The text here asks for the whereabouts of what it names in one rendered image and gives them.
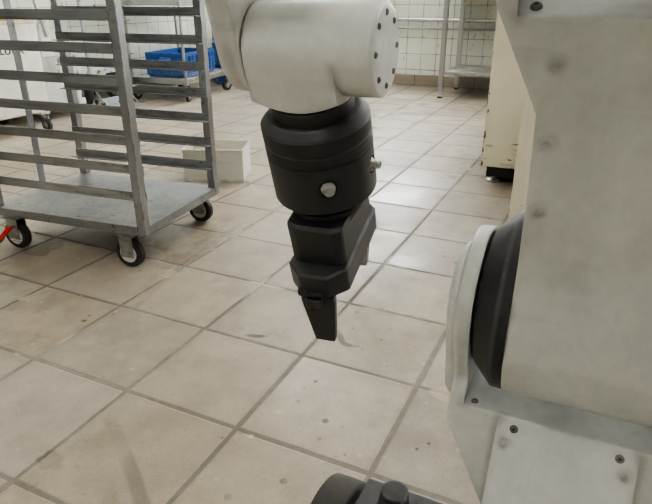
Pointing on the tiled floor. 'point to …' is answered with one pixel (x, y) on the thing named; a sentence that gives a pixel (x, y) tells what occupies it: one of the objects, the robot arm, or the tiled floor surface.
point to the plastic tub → (232, 157)
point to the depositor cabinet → (502, 110)
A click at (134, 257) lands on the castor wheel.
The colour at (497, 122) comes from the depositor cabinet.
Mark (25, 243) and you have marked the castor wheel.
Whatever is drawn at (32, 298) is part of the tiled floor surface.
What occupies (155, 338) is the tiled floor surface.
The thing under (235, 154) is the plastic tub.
